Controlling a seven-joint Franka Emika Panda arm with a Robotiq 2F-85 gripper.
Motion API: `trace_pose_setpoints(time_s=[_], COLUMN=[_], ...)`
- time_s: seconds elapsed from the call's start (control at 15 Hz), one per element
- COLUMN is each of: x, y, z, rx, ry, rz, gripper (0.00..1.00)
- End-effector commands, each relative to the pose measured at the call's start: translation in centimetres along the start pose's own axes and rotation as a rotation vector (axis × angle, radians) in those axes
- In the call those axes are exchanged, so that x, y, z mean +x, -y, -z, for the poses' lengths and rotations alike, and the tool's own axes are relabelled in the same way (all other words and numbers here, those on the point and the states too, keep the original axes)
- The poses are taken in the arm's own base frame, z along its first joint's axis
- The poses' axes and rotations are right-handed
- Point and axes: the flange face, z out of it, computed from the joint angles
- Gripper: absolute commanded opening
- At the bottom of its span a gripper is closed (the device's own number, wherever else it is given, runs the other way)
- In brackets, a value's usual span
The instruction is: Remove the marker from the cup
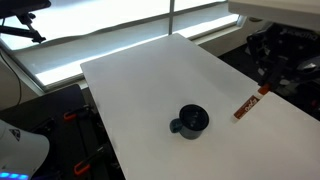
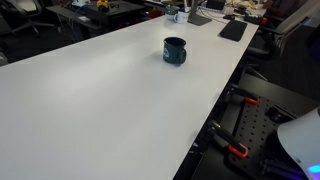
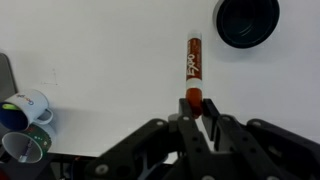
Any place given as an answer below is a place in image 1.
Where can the white device with blue lights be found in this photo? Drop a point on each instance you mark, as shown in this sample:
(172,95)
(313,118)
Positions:
(20,150)

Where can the grey window frame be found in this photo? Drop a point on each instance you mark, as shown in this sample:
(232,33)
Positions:
(100,33)

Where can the black side table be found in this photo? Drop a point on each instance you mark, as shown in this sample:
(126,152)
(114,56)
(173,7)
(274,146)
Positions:
(60,133)

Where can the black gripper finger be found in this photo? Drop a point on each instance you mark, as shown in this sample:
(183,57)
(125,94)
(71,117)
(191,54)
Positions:
(263,74)
(276,75)

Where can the orange capped marker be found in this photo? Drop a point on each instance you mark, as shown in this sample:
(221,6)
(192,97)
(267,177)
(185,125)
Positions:
(248,106)

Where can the dark blue mug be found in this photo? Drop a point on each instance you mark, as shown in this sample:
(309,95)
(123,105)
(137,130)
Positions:
(193,120)

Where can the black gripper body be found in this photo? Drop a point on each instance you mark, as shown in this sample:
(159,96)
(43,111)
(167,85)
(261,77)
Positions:
(293,46)

